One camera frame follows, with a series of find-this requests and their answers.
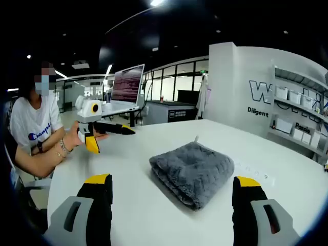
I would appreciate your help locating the grey plush towel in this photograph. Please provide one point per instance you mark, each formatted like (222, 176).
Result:
(192, 171)

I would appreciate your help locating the person's left hand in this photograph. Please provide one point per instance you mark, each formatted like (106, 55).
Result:
(71, 135)

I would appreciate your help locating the white tape label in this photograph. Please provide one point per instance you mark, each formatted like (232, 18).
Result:
(256, 174)

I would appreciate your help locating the white laptop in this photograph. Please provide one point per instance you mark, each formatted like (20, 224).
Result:
(126, 84)

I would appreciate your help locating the ceiling light strip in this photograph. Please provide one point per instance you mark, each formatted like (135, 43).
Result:
(109, 69)

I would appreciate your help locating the grey equipment case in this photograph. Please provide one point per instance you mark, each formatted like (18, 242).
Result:
(159, 112)

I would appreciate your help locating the red cup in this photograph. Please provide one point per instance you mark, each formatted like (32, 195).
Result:
(161, 98)

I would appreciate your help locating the black monitor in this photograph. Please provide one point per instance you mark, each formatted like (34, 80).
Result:
(188, 96)

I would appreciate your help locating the grey worn device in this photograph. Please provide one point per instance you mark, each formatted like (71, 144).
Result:
(16, 179)

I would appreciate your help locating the small dark bottle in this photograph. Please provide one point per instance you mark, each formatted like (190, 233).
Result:
(273, 125)

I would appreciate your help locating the white hanging coat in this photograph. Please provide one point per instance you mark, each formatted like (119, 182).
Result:
(203, 100)

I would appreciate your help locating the grey metal shelf rack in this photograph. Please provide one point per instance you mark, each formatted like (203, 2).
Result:
(292, 102)

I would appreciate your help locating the group of white storage bins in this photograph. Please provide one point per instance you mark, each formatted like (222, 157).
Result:
(294, 95)

